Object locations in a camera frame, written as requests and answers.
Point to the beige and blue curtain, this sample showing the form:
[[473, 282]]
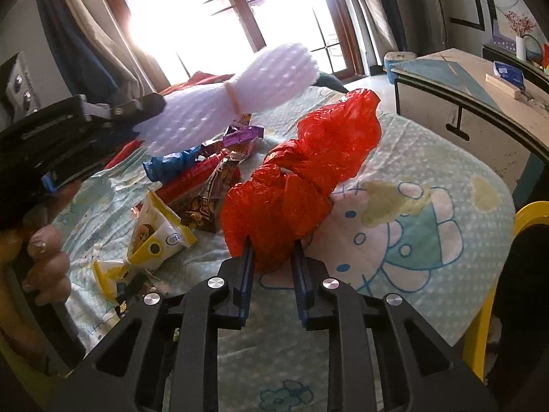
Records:
[[85, 43]]

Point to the red plastic bag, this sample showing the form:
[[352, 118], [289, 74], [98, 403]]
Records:
[[278, 197]]

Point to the brown framed glass door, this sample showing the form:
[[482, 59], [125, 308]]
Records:
[[343, 30]]

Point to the yellow rimmed bin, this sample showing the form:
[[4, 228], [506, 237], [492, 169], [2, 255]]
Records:
[[526, 214]]

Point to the white foam net sleeve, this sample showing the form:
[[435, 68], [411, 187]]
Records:
[[193, 111]]

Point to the white vase with pink flowers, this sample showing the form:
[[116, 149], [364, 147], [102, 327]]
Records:
[[520, 49]]

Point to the red patterned blanket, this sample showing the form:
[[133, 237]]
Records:
[[193, 83]]

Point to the person's left hand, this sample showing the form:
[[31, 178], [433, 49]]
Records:
[[49, 261]]

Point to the blue crumpled wrapper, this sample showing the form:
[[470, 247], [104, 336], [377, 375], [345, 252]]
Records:
[[167, 165]]

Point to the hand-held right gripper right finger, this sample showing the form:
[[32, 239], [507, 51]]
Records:
[[300, 279]]

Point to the dark low cabinet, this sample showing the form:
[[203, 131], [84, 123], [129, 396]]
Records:
[[497, 51]]

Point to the light blue cartoon printed blanket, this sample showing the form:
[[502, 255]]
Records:
[[429, 158]]

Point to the blue box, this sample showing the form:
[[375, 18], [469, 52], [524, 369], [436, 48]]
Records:
[[508, 71]]

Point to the light blue plastic container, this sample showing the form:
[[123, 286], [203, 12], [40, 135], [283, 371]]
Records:
[[399, 62]]

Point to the purple snack wrapper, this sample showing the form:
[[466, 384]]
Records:
[[242, 135]]

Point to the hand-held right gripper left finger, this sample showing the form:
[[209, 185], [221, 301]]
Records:
[[245, 272]]

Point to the yellow and white snack packet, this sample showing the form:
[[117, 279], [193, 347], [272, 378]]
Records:
[[158, 231]]

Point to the colourful picture card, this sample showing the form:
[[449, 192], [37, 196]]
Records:
[[546, 55]]

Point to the brown printed snack wrapper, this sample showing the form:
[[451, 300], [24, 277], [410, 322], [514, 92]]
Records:
[[206, 206]]

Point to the red cylindrical snack packet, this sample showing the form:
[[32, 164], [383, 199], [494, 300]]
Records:
[[184, 182]]

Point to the white long box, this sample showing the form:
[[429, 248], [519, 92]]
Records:
[[504, 86]]

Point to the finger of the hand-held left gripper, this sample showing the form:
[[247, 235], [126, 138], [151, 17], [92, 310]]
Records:
[[137, 105]]

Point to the round framed ornament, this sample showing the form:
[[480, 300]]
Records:
[[534, 49]]

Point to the white coffee table with drawers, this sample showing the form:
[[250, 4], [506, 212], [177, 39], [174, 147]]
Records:
[[429, 107]]

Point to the teal quilted cushion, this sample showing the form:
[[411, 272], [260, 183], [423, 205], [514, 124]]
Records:
[[332, 83]]

